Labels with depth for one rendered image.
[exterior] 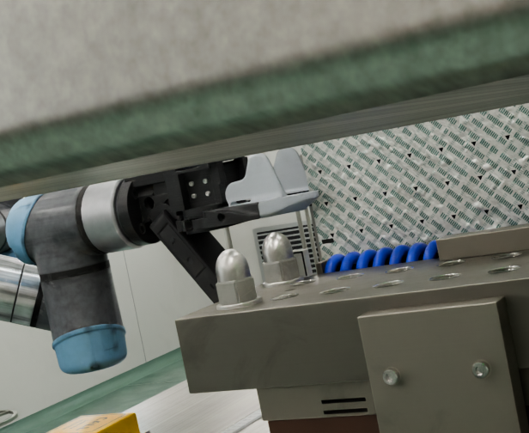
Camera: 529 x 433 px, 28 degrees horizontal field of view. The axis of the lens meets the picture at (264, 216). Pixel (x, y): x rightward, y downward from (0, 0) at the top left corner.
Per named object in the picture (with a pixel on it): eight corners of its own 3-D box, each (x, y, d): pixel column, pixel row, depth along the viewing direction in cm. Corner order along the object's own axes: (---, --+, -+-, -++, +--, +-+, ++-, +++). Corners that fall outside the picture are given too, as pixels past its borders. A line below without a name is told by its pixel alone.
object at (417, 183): (328, 277, 100) (289, 80, 99) (583, 244, 88) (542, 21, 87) (325, 278, 99) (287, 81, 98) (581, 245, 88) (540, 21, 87)
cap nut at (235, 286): (231, 302, 88) (221, 248, 87) (270, 297, 86) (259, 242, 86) (208, 312, 84) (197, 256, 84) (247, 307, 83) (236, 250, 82)
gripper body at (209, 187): (208, 143, 99) (106, 165, 105) (227, 234, 100) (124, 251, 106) (248, 137, 106) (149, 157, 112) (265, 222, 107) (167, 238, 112)
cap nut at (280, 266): (275, 281, 96) (265, 232, 96) (311, 276, 95) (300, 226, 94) (255, 289, 93) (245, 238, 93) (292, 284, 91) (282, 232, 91)
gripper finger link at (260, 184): (289, 145, 94) (210, 161, 100) (302, 212, 94) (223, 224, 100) (309, 142, 97) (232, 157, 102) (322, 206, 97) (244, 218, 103)
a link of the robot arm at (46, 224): (57, 266, 120) (41, 192, 120) (136, 253, 115) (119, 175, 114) (9, 280, 113) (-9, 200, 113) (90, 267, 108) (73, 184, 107)
